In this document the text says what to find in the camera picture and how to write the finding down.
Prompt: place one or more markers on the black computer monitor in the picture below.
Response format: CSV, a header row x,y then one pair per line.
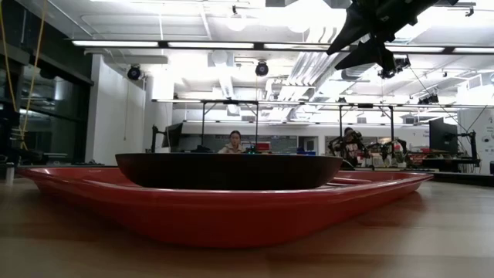
x,y
173,135
443,135

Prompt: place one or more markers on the dark glass partition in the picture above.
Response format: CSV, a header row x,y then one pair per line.
x,y
50,116

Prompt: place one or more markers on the black ceiling spotlight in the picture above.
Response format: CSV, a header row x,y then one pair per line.
x,y
261,68
401,63
134,72

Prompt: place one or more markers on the small white post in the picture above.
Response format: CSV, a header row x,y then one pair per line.
x,y
10,173

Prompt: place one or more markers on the red box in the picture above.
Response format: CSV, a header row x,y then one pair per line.
x,y
263,146

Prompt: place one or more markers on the background black robot arms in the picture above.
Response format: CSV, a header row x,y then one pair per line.
x,y
390,152

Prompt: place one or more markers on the red plastic tray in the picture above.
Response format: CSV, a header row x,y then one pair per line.
x,y
231,216

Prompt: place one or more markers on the person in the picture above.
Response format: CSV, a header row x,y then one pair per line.
x,y
233,144
349,146

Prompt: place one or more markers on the black robot cell frame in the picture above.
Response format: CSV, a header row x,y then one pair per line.
x,y
391,127
203,123

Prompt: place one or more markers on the blue box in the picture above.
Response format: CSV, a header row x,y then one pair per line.
x,y
306,151

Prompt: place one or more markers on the dark grey plate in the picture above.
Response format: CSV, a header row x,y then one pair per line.
x,y
231,171

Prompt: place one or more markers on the LED light strip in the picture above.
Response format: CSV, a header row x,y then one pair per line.
x,y
474,50
295,46
417,49
210,45
116,43

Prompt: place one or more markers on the silver ventilation duct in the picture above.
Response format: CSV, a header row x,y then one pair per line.
x,y
355,71

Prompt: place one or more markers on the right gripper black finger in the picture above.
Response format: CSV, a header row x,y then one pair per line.
x,y
355,27
376,52

